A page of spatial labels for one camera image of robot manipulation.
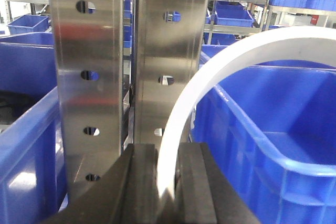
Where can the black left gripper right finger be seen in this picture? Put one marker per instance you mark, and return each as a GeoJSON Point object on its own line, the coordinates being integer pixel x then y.
{"type": "Point", "coordinates": [202, 192]}

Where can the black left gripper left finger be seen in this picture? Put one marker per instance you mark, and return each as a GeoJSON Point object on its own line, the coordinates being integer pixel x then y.
{"type": "Point", "coordinates": [126, 193]}

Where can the white curved PVC pipe clamp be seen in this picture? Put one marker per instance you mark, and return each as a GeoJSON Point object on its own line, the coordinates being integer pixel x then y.
{"type": "Point", "coordinates": [316, 44]}

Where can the blue target bin right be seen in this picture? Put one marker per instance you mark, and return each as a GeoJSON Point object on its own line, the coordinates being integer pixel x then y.
{"type": "Point", "coordinates": [271, 131]}

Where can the blue bin left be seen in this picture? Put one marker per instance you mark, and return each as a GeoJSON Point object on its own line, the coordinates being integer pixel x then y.
{"type": "Point", "coordinates": [33, 178]}

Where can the right steel shelf upright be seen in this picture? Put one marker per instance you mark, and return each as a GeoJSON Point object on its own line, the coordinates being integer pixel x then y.
{"type": "Point", "coordinates": [167, 43]}

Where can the steel shelf upright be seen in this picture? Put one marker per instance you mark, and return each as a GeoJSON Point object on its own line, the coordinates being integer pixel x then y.
{"type": "Point", "coordinates": [167, 43]}
{"type": "Point", "coordinates": [89, 48]}

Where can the left steel shelf upright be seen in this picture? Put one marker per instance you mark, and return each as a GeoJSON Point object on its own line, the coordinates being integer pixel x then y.
{"type": "Point", "coordinates": [89, 48]}

